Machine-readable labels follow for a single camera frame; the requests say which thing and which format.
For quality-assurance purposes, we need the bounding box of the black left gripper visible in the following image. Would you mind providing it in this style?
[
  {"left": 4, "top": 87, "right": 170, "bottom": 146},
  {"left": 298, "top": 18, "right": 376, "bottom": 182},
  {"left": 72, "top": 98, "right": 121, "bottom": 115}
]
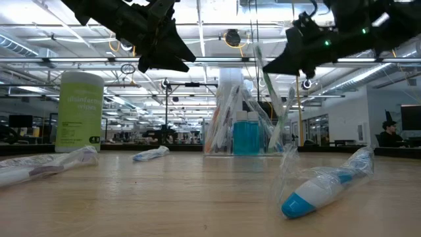
[{"left": 131, "top": 18, "right": 197, "bottom": 74}]

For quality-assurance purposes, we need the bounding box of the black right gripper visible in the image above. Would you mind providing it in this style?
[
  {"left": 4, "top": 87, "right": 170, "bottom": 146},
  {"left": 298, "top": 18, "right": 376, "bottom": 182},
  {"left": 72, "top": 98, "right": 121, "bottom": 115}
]
[{"left": 262, "top": 14, "right": 336, "bottom": 80}]

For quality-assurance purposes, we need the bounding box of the green toothbrush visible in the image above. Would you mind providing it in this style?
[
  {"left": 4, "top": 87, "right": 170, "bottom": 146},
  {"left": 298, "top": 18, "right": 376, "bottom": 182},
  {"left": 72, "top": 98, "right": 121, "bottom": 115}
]
[
  {"left": 267, "top": 108, "right": 287, "bottom": 153},
  {"left": 254, "top": 43, "right": 284, "bottom": 117}
]

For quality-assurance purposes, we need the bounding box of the clear acrylic organizer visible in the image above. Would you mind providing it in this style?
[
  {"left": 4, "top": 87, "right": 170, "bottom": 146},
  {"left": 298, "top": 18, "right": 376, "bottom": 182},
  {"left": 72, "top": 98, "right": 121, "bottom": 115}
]
[{"left": 203, "top": 117, "right": 290, "bottom": 157}]

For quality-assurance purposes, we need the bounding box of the green disinfecting wipes canister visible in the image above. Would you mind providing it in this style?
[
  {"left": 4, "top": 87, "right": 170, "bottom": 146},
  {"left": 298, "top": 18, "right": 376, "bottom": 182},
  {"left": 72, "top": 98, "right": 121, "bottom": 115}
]
[{"left": 55, "top": 71, "right": 105, "bottom": 154}]

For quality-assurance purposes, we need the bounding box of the person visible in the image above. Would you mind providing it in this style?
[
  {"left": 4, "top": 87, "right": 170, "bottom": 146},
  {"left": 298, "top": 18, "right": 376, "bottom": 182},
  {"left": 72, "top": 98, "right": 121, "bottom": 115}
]
[{"left": 378, "top": 119, "right": 406, "bottom": 148}]

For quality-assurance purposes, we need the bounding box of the black monitor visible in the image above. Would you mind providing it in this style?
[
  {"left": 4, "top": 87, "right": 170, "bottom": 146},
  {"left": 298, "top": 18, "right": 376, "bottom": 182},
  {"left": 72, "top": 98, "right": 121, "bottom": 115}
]
[
  {"left": 8, "top": 114, "right": 34, "bottom": 129},
  {"left": 400, "top": 104, "right": 421, "bottom": 132}
]

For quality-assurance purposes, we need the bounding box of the blue white electric toothbrush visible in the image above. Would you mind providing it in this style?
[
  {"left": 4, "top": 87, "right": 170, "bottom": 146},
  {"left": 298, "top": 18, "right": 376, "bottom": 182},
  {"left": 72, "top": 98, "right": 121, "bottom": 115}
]
[{"left": 272, "top": 145, "right": 376, "bottom": 221}]

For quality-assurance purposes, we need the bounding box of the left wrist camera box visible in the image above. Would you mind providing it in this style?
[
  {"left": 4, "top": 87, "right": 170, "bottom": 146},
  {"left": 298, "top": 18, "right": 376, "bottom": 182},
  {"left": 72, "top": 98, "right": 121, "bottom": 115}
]
[{"left": 146, "top": 0, "right": 177, "bottom": 24}]

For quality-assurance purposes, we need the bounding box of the black cable ring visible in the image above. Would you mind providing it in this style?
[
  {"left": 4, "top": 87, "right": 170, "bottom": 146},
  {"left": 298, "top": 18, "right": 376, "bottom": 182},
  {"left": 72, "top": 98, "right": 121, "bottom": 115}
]
[{"left": 120, "top": 63, "right": 137, "bottom": 76}]

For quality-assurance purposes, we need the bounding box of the black pole frame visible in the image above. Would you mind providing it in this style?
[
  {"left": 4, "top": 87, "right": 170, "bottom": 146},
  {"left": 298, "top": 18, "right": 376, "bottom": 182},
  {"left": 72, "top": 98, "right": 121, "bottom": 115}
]
[{"left": 163, "top": 81, "right": 220, "bottom": 145}]

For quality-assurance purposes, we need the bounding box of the yellow hanging cable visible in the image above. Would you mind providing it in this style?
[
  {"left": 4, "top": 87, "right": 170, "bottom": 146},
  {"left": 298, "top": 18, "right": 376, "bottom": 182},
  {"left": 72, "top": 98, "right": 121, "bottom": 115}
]
[{"left": 294, "top": 75, "right": 306, "bottom": 148}]

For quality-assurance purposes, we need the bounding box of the black ceiling cable reel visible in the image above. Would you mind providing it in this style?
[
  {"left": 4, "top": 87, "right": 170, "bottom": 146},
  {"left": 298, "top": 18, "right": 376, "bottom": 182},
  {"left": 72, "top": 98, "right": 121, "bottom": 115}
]
[{"left": 224, "top": 28, "right": 242, "bottom": 47}]

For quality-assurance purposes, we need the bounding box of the silver air duct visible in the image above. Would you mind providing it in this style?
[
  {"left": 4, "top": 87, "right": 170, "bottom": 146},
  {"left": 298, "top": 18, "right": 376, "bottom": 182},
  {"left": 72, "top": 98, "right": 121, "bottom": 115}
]
[
  {"left": 324, "top": 39, "right": 421, "bottom": 96},
  {"left": 0, "top": 32, "right": 60, "bottom": 68}
]

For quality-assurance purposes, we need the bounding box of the black table frame rail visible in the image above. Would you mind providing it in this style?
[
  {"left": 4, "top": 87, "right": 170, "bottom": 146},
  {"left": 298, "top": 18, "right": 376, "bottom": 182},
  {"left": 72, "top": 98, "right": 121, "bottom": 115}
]
[{"left": 0, "top": 142, "right": 421, "bottom": 158}]

